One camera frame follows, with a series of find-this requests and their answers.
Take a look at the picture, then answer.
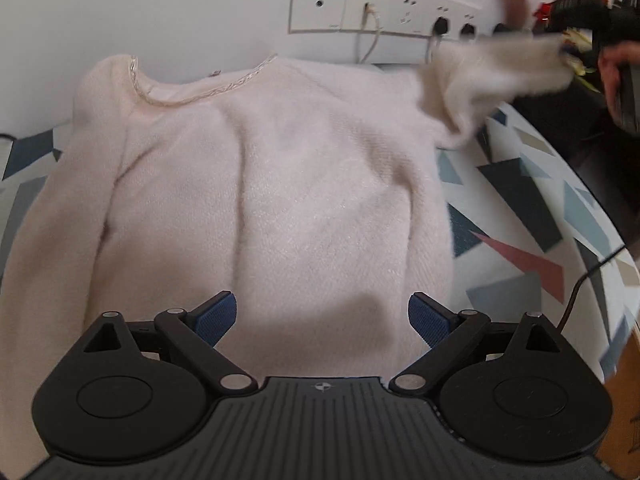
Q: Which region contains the white wall outlet panel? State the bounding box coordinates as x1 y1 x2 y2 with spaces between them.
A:
289 0 484 41

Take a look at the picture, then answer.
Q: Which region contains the white plugged cable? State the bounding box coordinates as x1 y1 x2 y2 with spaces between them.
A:
357 4 384 64

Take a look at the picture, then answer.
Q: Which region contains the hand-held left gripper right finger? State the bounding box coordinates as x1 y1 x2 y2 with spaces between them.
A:
389 291 564 396

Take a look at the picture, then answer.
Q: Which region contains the black chair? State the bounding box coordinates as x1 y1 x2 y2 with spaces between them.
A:
515 75 640 241

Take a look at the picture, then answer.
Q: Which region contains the pale pink fuzzy sweater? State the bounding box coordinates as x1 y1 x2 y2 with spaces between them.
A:
0 35 576 378

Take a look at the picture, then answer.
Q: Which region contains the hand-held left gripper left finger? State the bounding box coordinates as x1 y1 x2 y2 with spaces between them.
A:
82 290 259 396

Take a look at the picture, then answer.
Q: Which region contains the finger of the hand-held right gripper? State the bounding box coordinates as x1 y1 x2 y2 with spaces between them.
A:
549 0 608 30

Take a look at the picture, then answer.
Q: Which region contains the person's right hand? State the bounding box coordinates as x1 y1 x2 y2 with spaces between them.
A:
597 40 640 113

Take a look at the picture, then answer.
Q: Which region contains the geometric patterned tablecloth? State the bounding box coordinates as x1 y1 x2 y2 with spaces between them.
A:
0 65 640 386

